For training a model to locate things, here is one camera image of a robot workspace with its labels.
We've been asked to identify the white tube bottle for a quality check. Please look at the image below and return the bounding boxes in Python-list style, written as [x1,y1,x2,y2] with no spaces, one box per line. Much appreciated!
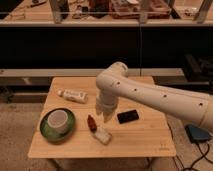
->
[57,89,88,104]

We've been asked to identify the black floor cable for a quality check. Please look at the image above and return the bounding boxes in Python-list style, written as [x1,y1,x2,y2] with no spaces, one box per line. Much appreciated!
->
[171,139,213,171]

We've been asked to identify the wooden folding table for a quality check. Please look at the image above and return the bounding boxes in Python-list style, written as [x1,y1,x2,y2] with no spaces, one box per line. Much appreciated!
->
[28,77,176,158]

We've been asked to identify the green plate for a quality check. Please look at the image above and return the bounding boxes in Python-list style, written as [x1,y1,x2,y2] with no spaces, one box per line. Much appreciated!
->
[39,108,76,143]

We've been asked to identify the red sauce packet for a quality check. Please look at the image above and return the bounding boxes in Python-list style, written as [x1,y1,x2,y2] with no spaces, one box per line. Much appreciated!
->
[87,115,97,132]

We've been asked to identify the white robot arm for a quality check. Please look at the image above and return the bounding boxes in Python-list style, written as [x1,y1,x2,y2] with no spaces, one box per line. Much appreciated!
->
[96,62,213,133]

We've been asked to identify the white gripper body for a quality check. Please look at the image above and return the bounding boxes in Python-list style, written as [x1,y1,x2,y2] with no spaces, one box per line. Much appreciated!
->
[96,93,118,114]

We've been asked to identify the white cup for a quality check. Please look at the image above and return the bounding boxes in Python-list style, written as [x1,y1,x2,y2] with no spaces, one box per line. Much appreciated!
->
[47,110,68,134]

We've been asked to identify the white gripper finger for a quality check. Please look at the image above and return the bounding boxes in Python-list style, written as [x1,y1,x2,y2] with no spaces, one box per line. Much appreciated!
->
[103,113,113,123]
[96,106,103,115]

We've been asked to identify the red tray on shelf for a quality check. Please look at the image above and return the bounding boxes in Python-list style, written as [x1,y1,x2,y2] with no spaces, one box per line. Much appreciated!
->
[109,0,171,19]

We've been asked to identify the long wooden workbench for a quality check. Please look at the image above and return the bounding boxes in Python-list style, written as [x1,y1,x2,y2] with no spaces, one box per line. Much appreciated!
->
[0,0,213,27]

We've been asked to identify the black smartphone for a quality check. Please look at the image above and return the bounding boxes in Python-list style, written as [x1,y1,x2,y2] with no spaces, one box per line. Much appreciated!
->
[117,110,139,124]

